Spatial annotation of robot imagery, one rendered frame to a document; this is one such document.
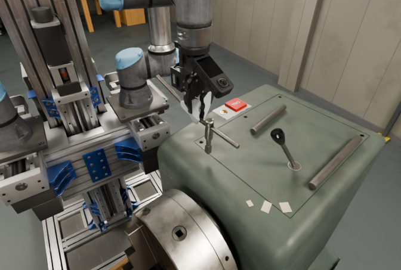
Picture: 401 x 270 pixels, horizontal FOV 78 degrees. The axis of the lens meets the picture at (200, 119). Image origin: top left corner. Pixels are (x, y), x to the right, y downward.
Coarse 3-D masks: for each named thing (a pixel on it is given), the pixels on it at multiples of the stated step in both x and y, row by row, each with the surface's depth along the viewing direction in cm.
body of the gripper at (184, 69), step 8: (184, 48) 53; (208, 48) 54; (184, 56) 58; (176, 64) 61; (184, 64) 59; (176, 72) 59; (184, 72) 58; (192, 72) 57; (176, 80) 61; (184, 80) 58; (192, 80) 57; (200, 80) 58; (176, 88) 62; (184, 88) 60; (192, 88) 57; (200, 88) 59
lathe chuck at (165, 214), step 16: (144, 208) 65; (160, 208) 62; (176, 208) 61; (144, 224) 59; (160, 224) 57; (176, 224) 57; (192, 224) 58; (160, 240) 54; (192, 240) 55; (160, 256) 60; (176, 256) 53; (192, 256) 54; (208, 256) 55
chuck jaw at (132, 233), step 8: (136, 224) 63; (128, 232) 60; (136, 232) 60; (144, 232) 61; (136, 240) 60; (144, 240) 61; (128, 248) 62; (136, 248) 60; (144, 248) 61; (152, 248) 62; (128, 256) 59; (136, 256) 59; (144, 256) 61; (152, 256) 62; (128, 264) 61; (136, 264) 59; (144, 264) 60; (152, 264) 61
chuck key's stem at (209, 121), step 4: (208, 120) 63; (212, 120) 63; (208, 124) 62; (212, 124) 63; (208, 128) 63; (208, 132) 64; (212, 132) 65; (208, 136) 65; (212, 136) 66; (208, 140) 66; (208, 144) 67; (208, 148) 68; (208, 152) 69
